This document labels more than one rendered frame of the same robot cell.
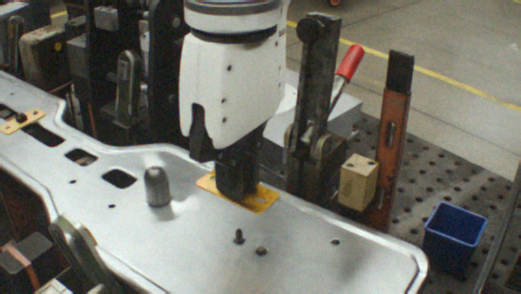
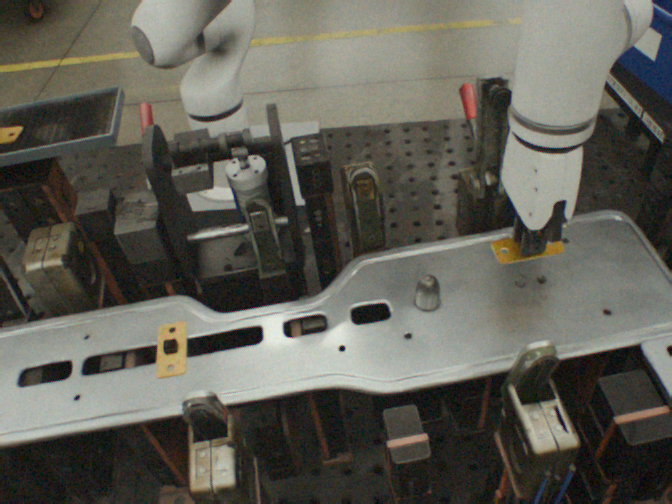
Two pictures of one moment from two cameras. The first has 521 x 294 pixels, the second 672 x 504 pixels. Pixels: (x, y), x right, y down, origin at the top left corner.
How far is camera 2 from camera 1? 0.59 m
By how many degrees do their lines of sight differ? 32
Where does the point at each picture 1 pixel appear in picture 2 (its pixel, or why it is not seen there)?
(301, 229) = not seen: hidden behind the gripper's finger
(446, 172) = (425, 142)
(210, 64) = (576, 168)
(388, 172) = not seen: hidden behind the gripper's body
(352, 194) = not seen: hidden behind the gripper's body
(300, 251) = (559, 261)
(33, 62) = (73, 284)
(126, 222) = (440, 336)
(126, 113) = (275, 260)
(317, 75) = (492, 129)
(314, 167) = (500, 199)
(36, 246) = (405, 419)
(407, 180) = (406, 167)
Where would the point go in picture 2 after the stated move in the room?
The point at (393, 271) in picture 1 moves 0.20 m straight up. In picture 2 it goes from (618, 234) to (657, 114)
